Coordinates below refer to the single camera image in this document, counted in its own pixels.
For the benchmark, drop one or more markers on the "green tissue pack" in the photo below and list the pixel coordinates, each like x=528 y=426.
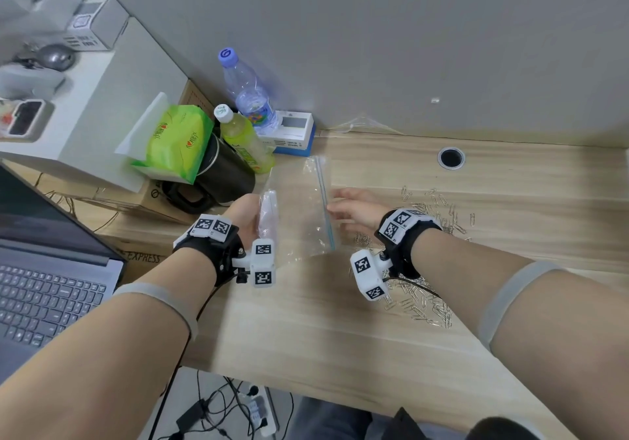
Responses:
x=177 y=142

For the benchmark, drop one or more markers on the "crumpled clear plastic wrap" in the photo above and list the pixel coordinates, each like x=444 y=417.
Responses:
x=363 y=124

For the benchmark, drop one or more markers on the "brown printed carton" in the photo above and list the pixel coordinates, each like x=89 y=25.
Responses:
x=194 y=96

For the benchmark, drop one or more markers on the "white tray with black insert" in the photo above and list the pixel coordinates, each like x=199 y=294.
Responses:
x=24 y=119

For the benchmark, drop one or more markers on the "white sheet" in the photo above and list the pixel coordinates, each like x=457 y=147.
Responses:
x=147 y=125

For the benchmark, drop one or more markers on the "white wrist camera block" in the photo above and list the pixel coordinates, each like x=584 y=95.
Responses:
x=368 y=275
x=263 y=263

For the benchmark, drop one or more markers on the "white power strip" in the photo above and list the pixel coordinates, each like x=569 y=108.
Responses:
x=258 y=410

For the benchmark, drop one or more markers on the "person's left hand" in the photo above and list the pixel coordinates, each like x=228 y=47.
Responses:
x=248 y=218

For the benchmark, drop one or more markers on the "black right wristband with markers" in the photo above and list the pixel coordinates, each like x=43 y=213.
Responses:
x=403 y=243

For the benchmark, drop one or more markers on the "black power adapter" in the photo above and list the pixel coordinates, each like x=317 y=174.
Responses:
x=191 y=415

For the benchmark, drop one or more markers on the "clear water bottle purple cap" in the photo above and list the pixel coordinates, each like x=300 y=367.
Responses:
x=248 y=93

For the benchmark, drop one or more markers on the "person's right forearm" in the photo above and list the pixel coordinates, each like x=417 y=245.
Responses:
x=540 y=331

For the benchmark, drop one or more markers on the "brown cardboard box black print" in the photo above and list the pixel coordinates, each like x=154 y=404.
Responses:
x=142 y=258

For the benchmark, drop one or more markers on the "yellow-green drink bottle white cap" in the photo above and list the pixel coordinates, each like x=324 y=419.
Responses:
x=243 y=140

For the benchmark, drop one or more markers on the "white and blue box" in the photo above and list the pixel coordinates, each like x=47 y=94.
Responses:
x=295 y=135

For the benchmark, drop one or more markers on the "white right wrist camera block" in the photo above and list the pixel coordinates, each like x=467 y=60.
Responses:
x=368 y=275

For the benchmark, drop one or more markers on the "clear plastic zip bag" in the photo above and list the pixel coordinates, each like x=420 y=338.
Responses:
x=300 y=209

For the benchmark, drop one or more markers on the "grey laptop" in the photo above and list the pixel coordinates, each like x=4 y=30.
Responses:
x=44 y=292

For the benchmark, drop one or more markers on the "person's right hand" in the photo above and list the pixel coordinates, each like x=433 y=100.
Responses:
x=361 y=209

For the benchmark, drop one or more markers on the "black kettle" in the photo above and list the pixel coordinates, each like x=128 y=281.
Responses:
x=226 y=174

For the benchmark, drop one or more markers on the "brown box with circle logo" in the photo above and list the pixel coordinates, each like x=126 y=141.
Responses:
x=147 y=201

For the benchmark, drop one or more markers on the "pile of silver paper clips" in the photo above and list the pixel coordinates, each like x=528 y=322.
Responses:
x=435 y=313

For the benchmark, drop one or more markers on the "black wristband with markers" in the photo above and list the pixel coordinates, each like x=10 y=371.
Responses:
x=211 y=248
x=403 y=243

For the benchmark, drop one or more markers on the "white blurry cartons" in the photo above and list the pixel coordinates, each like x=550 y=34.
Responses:
x=34 y=2

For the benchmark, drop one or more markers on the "large white cabinet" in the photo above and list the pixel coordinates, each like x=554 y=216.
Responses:
x=98 y=110

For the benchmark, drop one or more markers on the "light wooden table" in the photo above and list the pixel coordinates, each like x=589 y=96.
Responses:
x=344 y=356

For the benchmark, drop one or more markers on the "black office chair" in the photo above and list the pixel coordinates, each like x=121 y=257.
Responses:
x=413 y=427

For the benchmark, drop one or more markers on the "white left wrist camera block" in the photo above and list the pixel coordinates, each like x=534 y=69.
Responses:
x=263 y=263

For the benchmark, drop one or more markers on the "flat white device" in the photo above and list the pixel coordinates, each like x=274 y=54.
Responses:
x=32 y=82

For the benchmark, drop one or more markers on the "small white printed carton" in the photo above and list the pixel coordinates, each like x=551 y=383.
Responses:
x=98 y=22

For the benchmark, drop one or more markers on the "person's left forearm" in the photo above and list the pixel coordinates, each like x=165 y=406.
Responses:
x=98 y=356

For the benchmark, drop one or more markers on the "black left wristband with markers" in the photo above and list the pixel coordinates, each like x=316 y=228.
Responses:
x=211 y=248

